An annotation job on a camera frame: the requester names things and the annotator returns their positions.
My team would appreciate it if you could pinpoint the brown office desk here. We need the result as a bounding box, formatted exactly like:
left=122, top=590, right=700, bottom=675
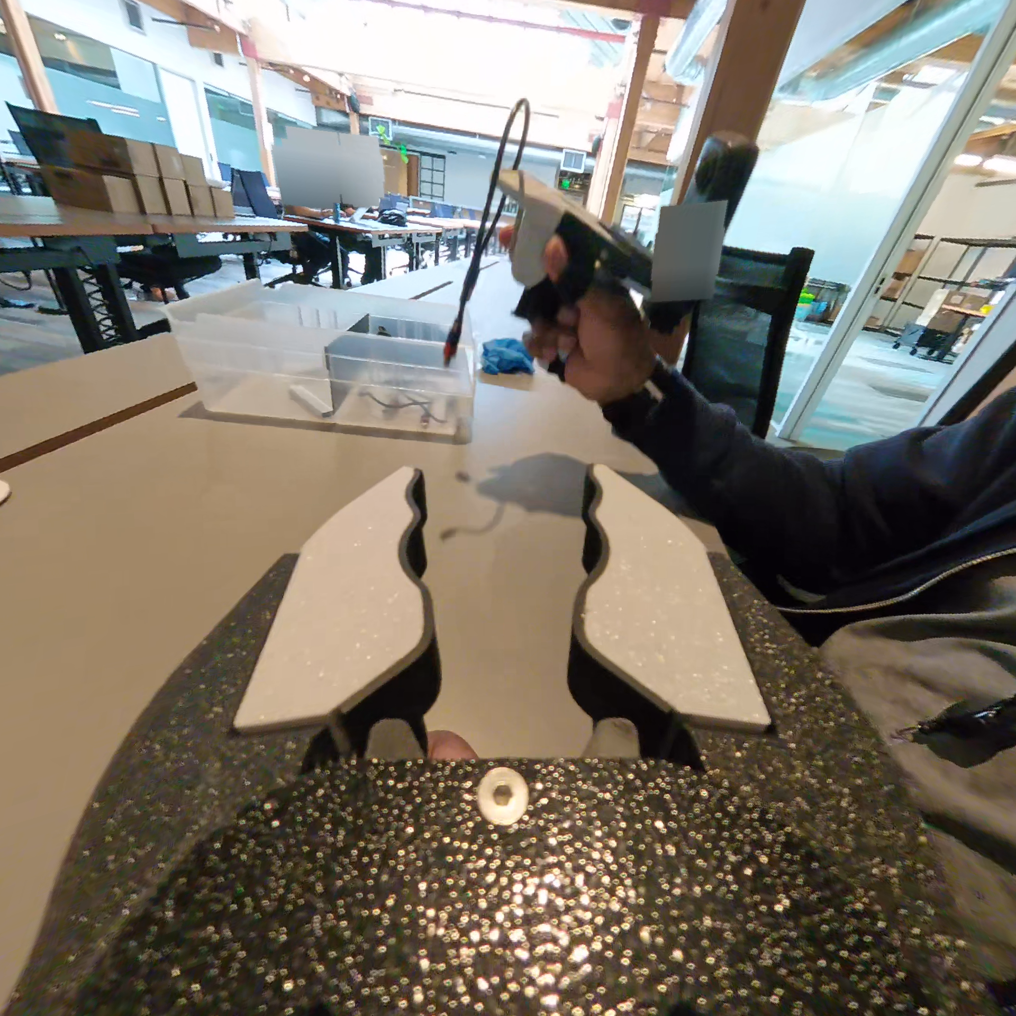
left=0, top=194, right=311, bottom=352

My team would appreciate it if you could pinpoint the stack of cardboard boxes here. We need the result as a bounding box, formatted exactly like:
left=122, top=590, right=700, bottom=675
left=40, top=131, right=238, bottom=217

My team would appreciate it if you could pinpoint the black red-plug usb cable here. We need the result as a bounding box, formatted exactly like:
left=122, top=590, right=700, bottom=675
left=440, top=97, right=533, bottom=370
left=357, top=387, right=453, bottom=431

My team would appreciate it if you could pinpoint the black computer screen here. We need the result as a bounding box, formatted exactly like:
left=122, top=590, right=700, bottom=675
left=6, top=103, right=104, bottom=168

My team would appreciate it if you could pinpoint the metal shelving rack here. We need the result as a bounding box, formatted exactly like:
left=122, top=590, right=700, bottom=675
left=861, top=232, right=1016, bottom=360

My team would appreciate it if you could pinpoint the black lanyard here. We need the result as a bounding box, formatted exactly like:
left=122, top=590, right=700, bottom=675
left=895, top=697, right=1016, bottom=769

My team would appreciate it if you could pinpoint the person's right hand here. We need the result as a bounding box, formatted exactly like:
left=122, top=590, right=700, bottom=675
left=524, top=237, right=677, bottom=402

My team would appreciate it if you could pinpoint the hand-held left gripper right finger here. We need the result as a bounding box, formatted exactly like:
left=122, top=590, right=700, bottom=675
left=567, top=462, right=773, bottom=768

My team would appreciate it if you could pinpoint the black wooden chair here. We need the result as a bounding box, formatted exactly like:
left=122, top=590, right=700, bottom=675
left=681, top=246, right=816, bottom=440

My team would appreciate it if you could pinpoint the black office chair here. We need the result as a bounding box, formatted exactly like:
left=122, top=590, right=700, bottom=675
left=117, top=238, right=225, bottom=304

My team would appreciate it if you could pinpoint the blue crumpled glove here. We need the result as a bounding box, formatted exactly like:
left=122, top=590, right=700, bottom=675
left=482, top=337, right=538, bottom=378

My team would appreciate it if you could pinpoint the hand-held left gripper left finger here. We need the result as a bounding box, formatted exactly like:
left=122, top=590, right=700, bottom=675
left=232, top=466, right=441, bottom=768

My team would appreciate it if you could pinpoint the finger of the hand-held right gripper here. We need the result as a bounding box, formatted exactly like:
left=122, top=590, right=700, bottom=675
left=497, top=169, right=590, bottom=287

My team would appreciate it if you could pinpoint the person's right forearm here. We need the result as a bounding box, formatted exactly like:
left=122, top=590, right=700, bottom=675
left=602, top=365, right=1016, bottom=608

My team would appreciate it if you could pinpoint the clear plastic bin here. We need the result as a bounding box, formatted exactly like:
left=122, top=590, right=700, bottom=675
left=165, top=282, right=479, bottom=443

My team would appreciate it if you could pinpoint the person's torso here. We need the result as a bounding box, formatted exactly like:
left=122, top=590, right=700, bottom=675
left=782, top=548, right=1016, bottom=954

